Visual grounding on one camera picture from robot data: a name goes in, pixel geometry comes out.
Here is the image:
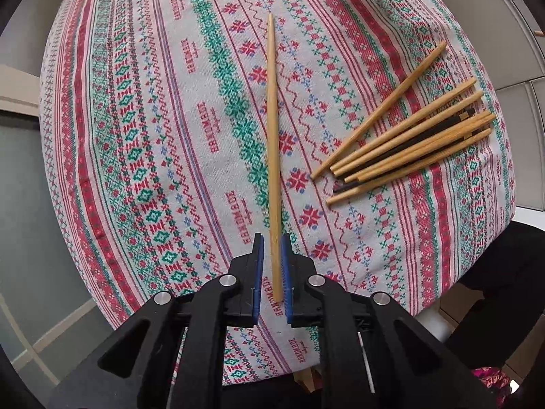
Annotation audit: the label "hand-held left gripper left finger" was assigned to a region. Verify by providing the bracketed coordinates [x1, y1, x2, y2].
[47, 233, 265, 409]

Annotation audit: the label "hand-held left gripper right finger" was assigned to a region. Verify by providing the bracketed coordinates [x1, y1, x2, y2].
[282, 233, 507, 409]

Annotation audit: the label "black chopstick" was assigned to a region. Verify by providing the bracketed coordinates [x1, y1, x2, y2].
[333, 113, 469, 192]
[375, 108, 477, 158]

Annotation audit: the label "wooden chopstick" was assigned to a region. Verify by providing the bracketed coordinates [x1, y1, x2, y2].
[266, 13, 285, 304]

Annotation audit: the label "pile of wooden chopsticks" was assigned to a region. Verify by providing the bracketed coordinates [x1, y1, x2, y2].
[311, 41, 498, 206]

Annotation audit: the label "wooden table leg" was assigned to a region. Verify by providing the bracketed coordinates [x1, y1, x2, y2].
[294, 366, 316, 393]

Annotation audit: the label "patterned woven tablecloth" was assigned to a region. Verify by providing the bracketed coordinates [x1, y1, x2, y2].
[38, 0, 518, 386]

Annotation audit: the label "person's black pants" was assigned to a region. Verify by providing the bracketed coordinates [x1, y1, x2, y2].
[443, 219, 545, 359]

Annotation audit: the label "pink floral cloth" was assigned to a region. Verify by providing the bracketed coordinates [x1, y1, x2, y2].
[470, 366, 522, 409]

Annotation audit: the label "white wall ledge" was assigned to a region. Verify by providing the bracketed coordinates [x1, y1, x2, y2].
[0, 63, 43, 116]

